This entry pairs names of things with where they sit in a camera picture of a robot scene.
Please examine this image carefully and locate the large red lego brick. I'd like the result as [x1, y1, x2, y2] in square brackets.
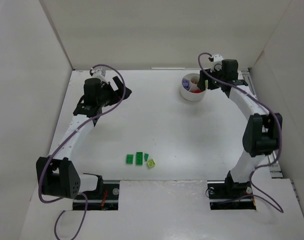
[189, 86, 204, 94]

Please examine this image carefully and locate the purple long lego brick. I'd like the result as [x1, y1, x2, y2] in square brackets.
[181, 78, 191, 91]

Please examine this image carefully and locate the green long lego brick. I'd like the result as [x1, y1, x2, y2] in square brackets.
[135, 152, 144, 166]

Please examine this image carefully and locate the dark green curved lego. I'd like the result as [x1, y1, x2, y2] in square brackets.
[144, 153, 149, 161]

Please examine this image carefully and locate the green rounded lego brick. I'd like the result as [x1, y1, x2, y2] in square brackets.
[125, 154, 134, 165]

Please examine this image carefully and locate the lime square lego brick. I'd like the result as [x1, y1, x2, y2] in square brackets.
[146, 159, 156, 169]

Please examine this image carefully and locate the lime small lego brick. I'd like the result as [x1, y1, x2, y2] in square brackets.
[204, 80, 208, 90]

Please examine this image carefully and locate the brown studded lego brick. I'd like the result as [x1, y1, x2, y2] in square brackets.
[190, 77, 199, 84]

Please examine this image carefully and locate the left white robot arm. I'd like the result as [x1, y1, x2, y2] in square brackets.
[36, 76, 132, 200]

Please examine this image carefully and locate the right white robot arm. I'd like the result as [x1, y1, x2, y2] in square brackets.
[113, 56, 283, 202]

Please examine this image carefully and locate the white round divided container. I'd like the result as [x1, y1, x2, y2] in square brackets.
[179, 73, 206, 102]

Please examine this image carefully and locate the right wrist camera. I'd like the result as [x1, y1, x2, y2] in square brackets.
[208, 54, 224, 73]

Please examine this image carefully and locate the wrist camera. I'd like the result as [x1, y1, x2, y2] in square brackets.
[89, 66, 106, 79]
[208, 54, 224, 73]

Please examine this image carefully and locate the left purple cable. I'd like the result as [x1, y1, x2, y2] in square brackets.
[38, 64, 127, 240]

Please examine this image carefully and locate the purple cable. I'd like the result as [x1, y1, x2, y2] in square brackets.
[197, 52, 285, 213]
[38, 64, 127, 240]

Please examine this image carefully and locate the aluminium rail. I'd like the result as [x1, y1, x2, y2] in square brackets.
[238, 69, 283, 179]

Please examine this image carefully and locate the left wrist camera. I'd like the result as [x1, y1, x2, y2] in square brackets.
[89, 66, 106, 79]

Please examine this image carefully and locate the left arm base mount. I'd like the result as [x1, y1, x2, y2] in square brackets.
[85, 180, 120, 211]

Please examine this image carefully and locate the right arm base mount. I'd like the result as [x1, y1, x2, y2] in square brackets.
[205, 180, 256, 211]

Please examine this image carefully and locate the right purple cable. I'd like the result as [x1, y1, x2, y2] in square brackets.
[197, 52, 285, 213]

